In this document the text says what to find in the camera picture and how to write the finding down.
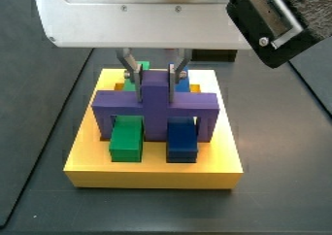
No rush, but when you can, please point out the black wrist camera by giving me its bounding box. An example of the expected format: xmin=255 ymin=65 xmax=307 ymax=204
xmin=226 ymin=0 xmax=332 ymax=68

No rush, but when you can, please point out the green bar block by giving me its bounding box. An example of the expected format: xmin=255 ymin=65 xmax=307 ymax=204
xmin=108 ymin=60 xmax=152 ymax=163

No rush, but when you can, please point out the purple block piece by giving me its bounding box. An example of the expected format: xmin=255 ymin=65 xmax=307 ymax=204
xmin=92 ymin=70 xmax=219 ymax=142

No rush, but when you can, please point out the blue bar block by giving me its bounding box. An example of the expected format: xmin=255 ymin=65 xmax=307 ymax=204
xmin=166 ymin=63 xmax=199 ymax=163

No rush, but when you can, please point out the yellow base board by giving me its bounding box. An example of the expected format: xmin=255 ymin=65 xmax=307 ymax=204
xmin=63 ymin=68 xmax=246 ymax=190

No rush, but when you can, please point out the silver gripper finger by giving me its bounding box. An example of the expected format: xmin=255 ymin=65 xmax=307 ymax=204
xmin=116 ymin=48 xmax=143 ymax=101
xmin=168 ymin=49 xmax=192 ymax=101

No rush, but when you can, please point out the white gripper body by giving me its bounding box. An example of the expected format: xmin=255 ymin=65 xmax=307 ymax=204
xmin=35 ymin=0 xmax=250 ymax=50

